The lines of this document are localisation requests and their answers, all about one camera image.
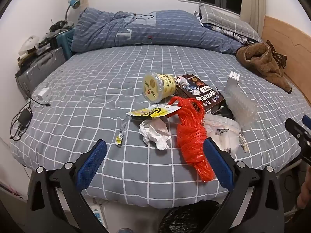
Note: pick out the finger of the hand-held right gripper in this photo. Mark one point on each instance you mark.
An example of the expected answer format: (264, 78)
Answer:
(307, 120)
(295, 128)

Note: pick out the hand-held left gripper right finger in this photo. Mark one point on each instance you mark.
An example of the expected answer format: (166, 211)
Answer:
(218, 162)

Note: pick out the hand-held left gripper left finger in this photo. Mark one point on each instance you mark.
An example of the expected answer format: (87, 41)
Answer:
(92, 160)

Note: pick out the torn wrapper strip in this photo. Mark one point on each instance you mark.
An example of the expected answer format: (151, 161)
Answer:
(119, 139)

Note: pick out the red plastic bag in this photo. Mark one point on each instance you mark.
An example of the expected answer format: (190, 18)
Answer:
(192, 136)

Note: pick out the clear plastic tray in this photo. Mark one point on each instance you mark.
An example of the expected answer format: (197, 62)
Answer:
(243, 106)

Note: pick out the trash bin with black liner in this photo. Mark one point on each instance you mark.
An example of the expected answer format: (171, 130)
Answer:
(184, 218)

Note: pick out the white tissue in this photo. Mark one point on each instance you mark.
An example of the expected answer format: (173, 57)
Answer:
(155, 133)

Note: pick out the brown snack box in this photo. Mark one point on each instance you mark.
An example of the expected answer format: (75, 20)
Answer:
(194, 92)

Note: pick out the yellow white snack wrapper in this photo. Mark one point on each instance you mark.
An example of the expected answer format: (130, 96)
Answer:
(150, 111)

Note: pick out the small white box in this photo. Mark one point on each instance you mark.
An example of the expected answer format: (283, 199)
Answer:
(232, 82)

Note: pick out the yellow plastic cup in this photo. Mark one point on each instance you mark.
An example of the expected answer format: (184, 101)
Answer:
(158, 86)

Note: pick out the person's right hand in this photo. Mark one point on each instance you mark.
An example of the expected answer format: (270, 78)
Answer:
(305, 191)

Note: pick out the white power strip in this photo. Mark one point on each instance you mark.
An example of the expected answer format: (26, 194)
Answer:
(98, 216)

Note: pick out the grey checked bed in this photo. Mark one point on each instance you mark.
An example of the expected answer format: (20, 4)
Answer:
(97, 89)

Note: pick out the brown fleece garment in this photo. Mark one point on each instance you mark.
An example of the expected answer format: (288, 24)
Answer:
(260, 60)

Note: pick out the blue fluffy slipper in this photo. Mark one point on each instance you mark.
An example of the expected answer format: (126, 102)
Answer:
(125, 230)

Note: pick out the wooden headboard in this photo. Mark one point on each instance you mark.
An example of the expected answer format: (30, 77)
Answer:
(291, 43)

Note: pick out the black power adapter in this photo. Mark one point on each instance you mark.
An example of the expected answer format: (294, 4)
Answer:
(24, 117)

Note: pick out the white charger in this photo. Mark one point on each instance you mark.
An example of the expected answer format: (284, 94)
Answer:
(43, 94)

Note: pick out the grey suitcase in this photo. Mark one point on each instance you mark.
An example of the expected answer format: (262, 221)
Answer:
(41, 65)

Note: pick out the dark patterned cloth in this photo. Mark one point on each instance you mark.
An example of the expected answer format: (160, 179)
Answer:
(230, 35)

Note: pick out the teal plastic stool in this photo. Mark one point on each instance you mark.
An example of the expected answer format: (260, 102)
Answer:
(65, 42)

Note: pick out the grey checked pillow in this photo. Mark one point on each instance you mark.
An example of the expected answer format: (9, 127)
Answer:
(226, 20)

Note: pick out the white round object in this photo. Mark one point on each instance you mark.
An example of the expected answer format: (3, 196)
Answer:
(30, 43)

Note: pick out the dark object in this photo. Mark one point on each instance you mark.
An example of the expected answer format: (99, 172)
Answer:
(59, 25)

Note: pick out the blue striped duvet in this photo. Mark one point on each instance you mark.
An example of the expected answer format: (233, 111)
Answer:
(145, 31)

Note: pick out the blue desk lamp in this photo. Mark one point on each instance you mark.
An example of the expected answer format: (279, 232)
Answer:
(74, 3)

